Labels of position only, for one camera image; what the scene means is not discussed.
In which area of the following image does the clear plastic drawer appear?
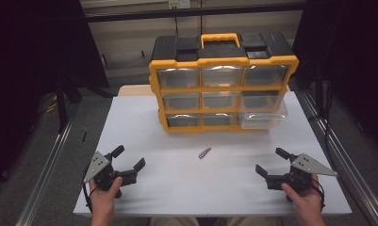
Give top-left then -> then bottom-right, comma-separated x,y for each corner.
238,99 -> 288,131

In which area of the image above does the black curtain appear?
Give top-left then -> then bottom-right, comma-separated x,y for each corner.
291,0 -> 378,158
0,0 -> 109,194

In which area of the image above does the person's beige trouser leg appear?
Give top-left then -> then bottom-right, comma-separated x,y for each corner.
150,217 -> 201,226
225,217 -> 283,226

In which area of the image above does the white wall outlet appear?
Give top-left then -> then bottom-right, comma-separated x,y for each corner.
168,0 -> 191,10

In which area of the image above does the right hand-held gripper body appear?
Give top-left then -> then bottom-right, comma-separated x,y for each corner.
266,153 -> 338,193

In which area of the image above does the set of clear drawers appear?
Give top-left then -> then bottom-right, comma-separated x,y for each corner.
156,64 -> 288,128

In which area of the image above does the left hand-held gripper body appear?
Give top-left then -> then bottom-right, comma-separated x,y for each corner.
83,151 -> 139,200

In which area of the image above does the small metal bit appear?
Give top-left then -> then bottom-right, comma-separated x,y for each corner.
198,146 -> 213,160

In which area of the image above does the yellow and black drawer cabinet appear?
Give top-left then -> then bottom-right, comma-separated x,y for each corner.
148,32 -> 301,134

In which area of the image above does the black horizontal bar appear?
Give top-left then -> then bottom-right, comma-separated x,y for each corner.
82,2 -> 306,24

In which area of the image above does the black hanging cable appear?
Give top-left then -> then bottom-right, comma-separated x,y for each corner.
173,8 -> 181,38

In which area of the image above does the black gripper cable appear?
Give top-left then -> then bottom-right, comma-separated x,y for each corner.
82,180 -> 98,214
311,183 -> 326,212

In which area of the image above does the person's left hand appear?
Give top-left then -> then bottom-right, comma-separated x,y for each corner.
89,176 -> 123,217

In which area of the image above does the person's right hand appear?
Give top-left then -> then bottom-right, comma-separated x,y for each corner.
280,173 -> 322,218

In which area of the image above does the black floor cable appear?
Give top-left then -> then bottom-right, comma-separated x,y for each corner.
307,60 -> 343,183

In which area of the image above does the black metal stand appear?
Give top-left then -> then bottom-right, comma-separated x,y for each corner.
55,73 -> 84,135

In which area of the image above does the aluminium floor rail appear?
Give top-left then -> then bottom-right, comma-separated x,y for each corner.
15,103 -> 81,226
297,89 -> 378,226

